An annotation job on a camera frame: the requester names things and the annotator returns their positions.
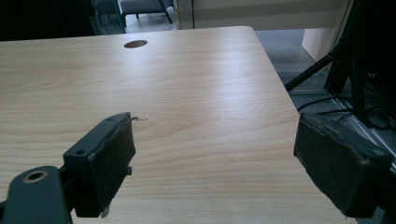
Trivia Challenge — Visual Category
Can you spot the aluminium floor rail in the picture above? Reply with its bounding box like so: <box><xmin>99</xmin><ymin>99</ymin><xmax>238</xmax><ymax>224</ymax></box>
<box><xmin>330</xmin><ymin>96</ymin><xmax>396</xmax><ymax>174</ymax></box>

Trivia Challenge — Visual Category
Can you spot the grey chair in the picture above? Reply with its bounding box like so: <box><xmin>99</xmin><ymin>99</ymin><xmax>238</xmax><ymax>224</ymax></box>
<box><xmin>119</xmin><ymin>0</ymin><xmax>176</xmax><ymax>28</ymax></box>

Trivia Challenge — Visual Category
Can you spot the black tripod stand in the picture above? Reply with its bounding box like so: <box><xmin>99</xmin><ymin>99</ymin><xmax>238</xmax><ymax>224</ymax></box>
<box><xmin>284</xmin><ymin>0</ymin><xmax>396</xmax><ymax>130</ymax></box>

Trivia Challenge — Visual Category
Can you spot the black floor cable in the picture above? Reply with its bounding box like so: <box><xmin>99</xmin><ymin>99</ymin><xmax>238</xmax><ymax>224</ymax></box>
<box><xmin>297</xmin><ymin>95</ymin><xmax>356</xmax><ymax>116</ymax></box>

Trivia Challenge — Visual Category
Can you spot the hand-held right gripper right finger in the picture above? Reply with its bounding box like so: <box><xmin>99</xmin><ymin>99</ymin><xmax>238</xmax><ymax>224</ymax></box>
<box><xmin>293</xmin><ymin>112</ymin><xmax>395</xmax><ymax>218</ymax></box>

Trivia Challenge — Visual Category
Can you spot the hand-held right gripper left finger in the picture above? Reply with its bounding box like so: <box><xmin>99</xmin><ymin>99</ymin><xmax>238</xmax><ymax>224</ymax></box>
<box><xmin>63</xmin><ymin>111</ymin><xmax>136</xmax><ymax>218</ymax></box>

